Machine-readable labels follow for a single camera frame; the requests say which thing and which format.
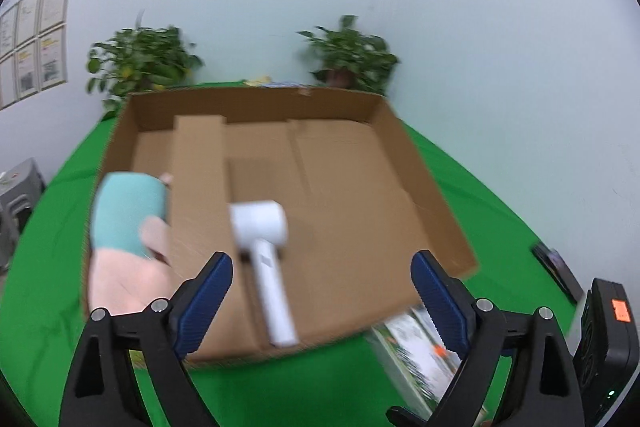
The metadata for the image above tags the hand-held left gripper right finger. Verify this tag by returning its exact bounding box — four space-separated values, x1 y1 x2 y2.
410 249 586 427

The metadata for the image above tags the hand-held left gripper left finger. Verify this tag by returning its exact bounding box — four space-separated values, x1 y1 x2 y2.
59 251 235 427

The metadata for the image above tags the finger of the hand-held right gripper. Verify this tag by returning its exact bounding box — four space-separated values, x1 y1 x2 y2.
386 404 441 427

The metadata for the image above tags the green and white medicine box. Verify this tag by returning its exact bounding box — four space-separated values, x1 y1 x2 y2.
367 307 493 427

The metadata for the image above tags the white hair dryer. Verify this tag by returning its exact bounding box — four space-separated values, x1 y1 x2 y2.
229 199 300 349

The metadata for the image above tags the teal and pink plush toy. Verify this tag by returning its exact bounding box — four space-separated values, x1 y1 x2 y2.
87 172 176 315

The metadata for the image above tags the large cardboard box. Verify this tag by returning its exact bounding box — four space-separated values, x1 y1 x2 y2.
82 86 481 364

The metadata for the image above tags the black smartphone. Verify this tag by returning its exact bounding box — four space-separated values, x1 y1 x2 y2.
531 243 583 303

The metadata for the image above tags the grey plastic stool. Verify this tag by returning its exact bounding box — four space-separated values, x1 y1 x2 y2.
0 157 48 275

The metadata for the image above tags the bushy green potted plant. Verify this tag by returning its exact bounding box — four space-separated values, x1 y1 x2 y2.
86 26 206 120

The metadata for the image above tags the leafy green potted plant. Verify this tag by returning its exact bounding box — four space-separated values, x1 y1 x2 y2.
296 14 401 96

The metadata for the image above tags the wall of framed certificates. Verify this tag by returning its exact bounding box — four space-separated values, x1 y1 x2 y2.
0 0 73 110

